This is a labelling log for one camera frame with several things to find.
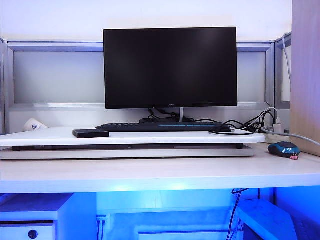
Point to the black portable hard drive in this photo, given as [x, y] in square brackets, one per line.
[91, 133]

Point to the pink binder clip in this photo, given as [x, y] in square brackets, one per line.
[294, 157]

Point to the grey desk partition frame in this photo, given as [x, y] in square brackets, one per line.
[57, 75]

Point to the white wall socket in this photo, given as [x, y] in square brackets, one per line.
[101, 218]

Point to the white drawer cabinet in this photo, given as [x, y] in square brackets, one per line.
[30, 212]

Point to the white power strip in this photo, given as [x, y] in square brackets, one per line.
[275, 136]

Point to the blue and black mouse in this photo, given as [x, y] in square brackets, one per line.
[283, 150]

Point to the black computer monitor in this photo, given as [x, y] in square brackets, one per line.
[170, 67]

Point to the silver monitor stand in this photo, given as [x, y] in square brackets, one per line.
[181, 115]

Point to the grey desk riser base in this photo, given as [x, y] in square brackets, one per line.
[125, 153]

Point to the white charger plug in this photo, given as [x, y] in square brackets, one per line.
[278, 125]

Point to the white paper cup blue logo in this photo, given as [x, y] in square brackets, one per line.
[33, 125]

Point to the white desk riser board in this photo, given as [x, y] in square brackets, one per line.
[150, 138]

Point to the black keyboard with blue stripe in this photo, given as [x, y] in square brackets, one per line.
[150, 127]

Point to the white computer tower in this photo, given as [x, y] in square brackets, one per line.
[262, 217]

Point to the light wooden cabinet panel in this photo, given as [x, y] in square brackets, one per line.
[305, 75]

